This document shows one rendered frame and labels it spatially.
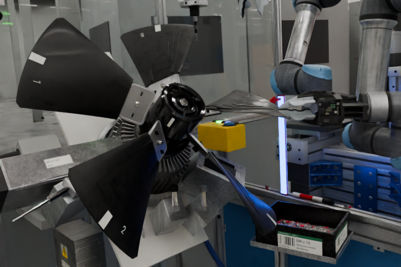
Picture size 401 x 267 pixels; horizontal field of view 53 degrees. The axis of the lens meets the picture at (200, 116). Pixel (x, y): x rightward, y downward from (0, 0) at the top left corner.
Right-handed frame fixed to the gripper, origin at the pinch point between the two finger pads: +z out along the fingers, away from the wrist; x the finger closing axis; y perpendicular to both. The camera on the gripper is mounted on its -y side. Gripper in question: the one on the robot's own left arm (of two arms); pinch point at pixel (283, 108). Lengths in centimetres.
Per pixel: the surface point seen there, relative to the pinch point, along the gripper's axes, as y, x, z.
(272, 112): -5.1, 2.2, 3.0
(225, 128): -32.7, 14.5, 20.3
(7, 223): -8, 40, 97
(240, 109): 0.0, -0.1, 11.2
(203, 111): 13.1, -3.1, 18.8
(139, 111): 15.2, -4.2, 33.9
